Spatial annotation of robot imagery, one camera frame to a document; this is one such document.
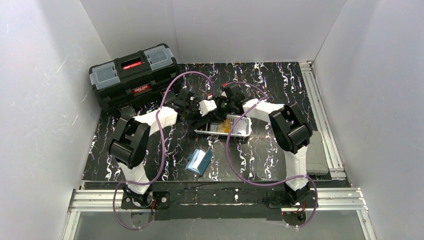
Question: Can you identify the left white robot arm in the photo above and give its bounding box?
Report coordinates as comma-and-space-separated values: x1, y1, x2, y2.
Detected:
108, 89, 218, 209

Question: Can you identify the orange credit card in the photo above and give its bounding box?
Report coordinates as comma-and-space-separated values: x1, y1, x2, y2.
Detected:
219, 118, 232, 134

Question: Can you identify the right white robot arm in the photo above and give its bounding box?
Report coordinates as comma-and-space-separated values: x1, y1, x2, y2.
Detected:
221, 81, 313, 204

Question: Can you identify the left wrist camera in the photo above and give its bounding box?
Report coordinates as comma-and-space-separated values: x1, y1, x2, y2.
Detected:
199, 94, 217, 117

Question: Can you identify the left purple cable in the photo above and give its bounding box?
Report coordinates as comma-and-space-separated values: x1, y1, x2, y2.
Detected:
112, 71, 215, 231

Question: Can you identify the black red toolbox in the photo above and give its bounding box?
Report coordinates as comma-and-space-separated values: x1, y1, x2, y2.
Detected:
88, 43, 181, 117

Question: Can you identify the white credit card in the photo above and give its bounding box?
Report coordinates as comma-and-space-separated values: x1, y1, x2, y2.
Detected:
232, 118, 250, 136

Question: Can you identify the white plastic basket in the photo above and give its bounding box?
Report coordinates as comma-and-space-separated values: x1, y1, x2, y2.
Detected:
194, 114, 252, 138

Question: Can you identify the aluminium frame rail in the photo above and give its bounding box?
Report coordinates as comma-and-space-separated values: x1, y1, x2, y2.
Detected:
62, 61, 376, 240

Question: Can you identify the blue leather card holder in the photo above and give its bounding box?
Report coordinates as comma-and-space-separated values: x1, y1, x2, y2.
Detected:
185, 148, 214, 176

